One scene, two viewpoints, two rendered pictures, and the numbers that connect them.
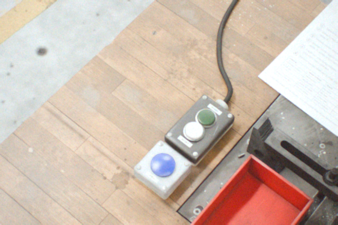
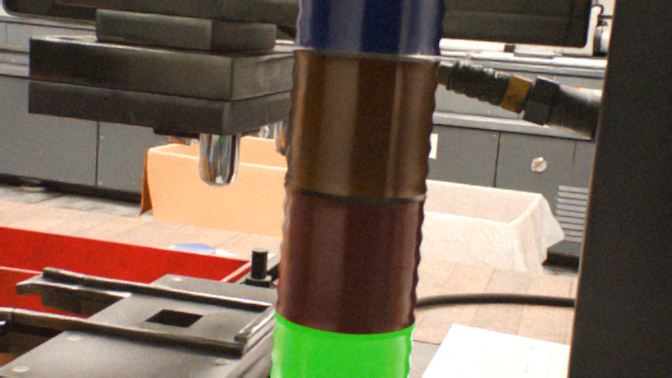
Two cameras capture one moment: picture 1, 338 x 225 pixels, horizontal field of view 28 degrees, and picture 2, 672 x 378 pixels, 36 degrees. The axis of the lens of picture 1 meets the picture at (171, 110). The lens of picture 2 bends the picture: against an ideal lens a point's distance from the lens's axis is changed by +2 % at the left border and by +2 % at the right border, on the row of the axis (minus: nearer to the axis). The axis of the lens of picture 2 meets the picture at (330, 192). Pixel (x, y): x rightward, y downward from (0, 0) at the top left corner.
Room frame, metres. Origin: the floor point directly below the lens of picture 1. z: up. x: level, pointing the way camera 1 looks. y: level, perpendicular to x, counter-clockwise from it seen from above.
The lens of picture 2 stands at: (0.19, -0.89, 1.17)
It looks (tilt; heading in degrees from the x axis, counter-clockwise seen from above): 10 degrees down; 67
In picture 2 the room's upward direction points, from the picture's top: 5 degrees clockwise
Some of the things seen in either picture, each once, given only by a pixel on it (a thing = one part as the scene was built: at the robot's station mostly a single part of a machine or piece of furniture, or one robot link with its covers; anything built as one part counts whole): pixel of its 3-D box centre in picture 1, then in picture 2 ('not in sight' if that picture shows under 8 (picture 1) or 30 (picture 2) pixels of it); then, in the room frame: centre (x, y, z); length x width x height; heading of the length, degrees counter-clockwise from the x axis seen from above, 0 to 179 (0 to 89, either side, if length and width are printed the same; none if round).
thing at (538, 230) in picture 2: not in sight; (445, 277); (1.72, 1.70, 0.40); 0.69 x 0.60 x 0.50; 48
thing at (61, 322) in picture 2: not in sight; (126, 348); (0.31, -0.37, 0.98); 0.13 x 0.01 x 0.03; 143
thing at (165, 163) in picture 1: (162, 166); (193, 256); (0.45, 0.01, 0.93); 0.04 x 0.04 x 0.02
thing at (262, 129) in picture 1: (271, 144); not in sight; (0.49, -0.16, 0.95); 0.06 x 0.03 x 0.09; 53
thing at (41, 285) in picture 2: not in sight; (80, 291); (0.30, -0.26, 0.98); 0.07 x 0.02 x 0.01; 143
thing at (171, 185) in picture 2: not in sight; (248, 239); (1.20, 2.07, 0.43); 0.59 x 0.54 x 0.58; 49
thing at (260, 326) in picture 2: not in sight; (260, 341); (0.38, -0.37, 0.98); 0.07 x 0.01 x 0.03; 53
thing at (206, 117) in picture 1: (206, 119); not in sight; (0.54, -0.06, 0.93); 0.03 x 0.03 x 0.02
